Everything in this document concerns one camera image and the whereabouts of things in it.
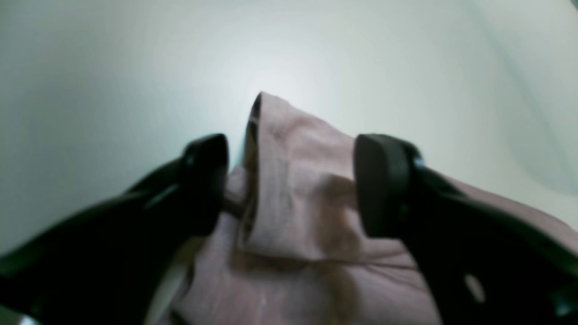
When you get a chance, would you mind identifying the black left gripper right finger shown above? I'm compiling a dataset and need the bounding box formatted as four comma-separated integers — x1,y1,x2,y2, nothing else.
354,134,577,325

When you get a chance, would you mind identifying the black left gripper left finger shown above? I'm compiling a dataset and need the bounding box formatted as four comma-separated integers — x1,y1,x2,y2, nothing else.
0,134,229,325

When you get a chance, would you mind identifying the pink t-shirt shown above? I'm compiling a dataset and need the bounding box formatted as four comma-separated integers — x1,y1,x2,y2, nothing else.
158,92,578,325

